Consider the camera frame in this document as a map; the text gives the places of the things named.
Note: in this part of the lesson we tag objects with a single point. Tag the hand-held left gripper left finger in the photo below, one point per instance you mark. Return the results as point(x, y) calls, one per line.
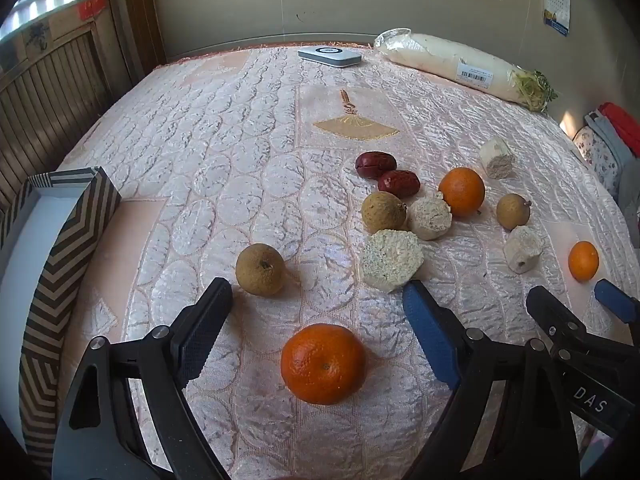
point(197, 340)

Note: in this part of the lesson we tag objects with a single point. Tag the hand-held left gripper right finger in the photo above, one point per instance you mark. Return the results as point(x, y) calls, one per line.
point(432, 335)

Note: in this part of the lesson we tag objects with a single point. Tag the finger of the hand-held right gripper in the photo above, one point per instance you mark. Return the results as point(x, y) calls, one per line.
point(616, 300)
point(555, 310)

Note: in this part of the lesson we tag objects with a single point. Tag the brown longan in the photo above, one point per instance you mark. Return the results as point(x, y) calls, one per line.
point(383, 211)
point(260, 269)
point(513, 211)

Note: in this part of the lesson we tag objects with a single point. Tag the red date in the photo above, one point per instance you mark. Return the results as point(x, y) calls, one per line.
point(399, 183)
point(375, 164)

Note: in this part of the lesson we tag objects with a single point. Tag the striped cardboard box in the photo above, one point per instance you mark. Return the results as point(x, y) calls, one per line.
point(55, 270)

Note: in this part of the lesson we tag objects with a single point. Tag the small mandarin orange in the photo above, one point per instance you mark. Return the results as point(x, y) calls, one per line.
point(583, 260)

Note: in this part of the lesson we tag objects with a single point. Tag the pale fibrous chunk with hole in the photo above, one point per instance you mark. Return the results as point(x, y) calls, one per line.
point(523, 247)

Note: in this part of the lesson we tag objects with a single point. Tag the large flat pale fibrous chunk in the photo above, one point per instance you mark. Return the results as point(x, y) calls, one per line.
point(391, 260)

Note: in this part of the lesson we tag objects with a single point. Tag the round pale fibrous chunk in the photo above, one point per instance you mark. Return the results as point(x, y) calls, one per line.
point(430, 218)

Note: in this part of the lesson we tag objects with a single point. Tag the floral cloth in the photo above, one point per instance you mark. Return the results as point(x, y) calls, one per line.
point(597, 157)

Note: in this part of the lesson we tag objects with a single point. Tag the cylinder pale fibrous chunk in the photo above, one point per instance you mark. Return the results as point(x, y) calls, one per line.
point(496, 158)

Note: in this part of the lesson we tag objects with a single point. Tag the grey cloth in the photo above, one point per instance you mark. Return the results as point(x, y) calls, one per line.
point(607, 132)

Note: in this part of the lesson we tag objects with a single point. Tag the red cloth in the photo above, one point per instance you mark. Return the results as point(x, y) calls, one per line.
point(622, 120)

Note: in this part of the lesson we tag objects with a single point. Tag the pink quilted bedspread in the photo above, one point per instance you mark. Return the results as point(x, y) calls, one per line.
point(225, 160)

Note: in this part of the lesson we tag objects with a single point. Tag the plastic-wrapped white daikon radish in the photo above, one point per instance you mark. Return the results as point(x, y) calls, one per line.
point(440, 55)

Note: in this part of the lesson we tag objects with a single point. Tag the flat white electronic device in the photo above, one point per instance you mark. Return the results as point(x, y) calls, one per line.
point(329, 56)

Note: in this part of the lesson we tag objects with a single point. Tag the red paper strip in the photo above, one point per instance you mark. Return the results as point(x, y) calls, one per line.
point(92, 2)

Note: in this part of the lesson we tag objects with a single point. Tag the slatted wooden wall panel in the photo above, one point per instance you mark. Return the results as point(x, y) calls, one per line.
point(55, 95)

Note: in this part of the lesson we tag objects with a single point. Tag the brown wooden post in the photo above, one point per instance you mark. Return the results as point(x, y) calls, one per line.
point(137, 15)

